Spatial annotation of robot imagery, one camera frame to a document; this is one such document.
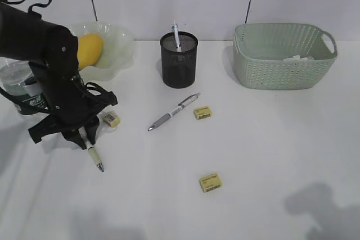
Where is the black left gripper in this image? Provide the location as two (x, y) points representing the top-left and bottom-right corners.
(29, 82), (118, 150)

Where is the beige white pen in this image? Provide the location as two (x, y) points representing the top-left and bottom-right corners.
(80, 128), (105, 173)

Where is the clear water bottle green label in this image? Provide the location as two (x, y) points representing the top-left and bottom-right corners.
(1, 58), (48, 109)

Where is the yellow mango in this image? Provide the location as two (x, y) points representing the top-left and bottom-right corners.
(77, 34), (104, 70)

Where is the grey white pen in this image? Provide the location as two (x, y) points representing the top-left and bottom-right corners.
(148, 93), (201, 131)

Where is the yellow eraser front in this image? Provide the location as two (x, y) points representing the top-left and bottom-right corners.
(199, 173), (223, 193)

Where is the blue white pen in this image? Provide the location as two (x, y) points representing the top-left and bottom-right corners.
(172, 21), (182, 52)

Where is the waste paper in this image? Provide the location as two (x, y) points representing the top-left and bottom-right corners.
(284, 55), (314, 61)

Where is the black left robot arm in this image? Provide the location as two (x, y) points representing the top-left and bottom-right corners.
(1, 3), (118, 150)

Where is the yellow eraser with barcode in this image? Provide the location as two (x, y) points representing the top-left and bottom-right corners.
(102, 111), (121, 128)

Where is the black mesh pen holder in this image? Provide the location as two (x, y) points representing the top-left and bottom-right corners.
(160, 31), (198, 89)

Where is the green woven plastic basket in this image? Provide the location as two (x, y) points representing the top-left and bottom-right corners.
(233, 22), (338, 90)

